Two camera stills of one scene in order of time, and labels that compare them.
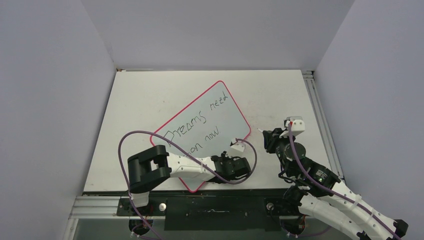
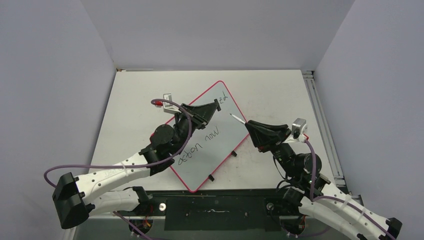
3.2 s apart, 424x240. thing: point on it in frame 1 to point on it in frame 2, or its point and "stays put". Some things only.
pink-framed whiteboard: x=207 y=126 stays put
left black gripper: x=225 y=157 to x=200 y=114
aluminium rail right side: x=309 y=78 stays put
